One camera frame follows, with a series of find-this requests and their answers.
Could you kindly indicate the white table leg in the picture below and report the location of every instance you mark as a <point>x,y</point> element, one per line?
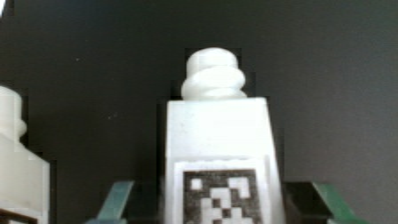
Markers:
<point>222,185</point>
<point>23,168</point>

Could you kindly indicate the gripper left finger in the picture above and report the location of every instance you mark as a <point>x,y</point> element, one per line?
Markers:
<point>114,204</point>

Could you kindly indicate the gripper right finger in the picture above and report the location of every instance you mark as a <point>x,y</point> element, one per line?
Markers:
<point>316,205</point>

